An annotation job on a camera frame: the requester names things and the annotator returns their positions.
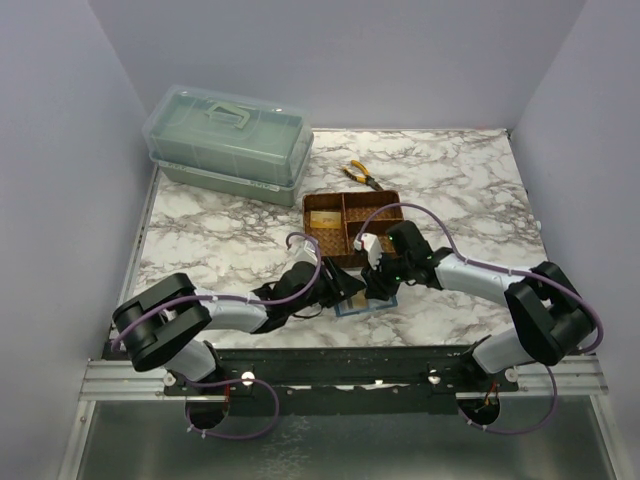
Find gold credit card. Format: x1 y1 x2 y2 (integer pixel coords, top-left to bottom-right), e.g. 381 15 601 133
346 295 368 311
309 211 342 229

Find yellow handled pliers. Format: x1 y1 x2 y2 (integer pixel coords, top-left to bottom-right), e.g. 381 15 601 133
342 160 383 191

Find brown woven divided basket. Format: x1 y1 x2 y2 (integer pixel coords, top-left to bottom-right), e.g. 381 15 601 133
302 190 400 269

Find blue leather card holder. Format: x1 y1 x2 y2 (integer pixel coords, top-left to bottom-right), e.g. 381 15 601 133
334 292 398 317

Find green plastic storage box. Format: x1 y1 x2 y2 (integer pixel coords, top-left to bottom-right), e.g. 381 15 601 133
143 85 314 207

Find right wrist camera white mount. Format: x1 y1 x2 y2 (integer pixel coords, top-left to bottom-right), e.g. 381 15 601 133
353 233 384 269

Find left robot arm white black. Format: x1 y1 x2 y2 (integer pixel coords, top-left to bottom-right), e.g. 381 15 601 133
111 259 366 372

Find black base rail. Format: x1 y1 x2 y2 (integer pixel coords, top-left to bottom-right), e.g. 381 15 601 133
164 346 518 416

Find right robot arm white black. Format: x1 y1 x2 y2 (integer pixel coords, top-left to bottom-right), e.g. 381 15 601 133
353 221 596 375

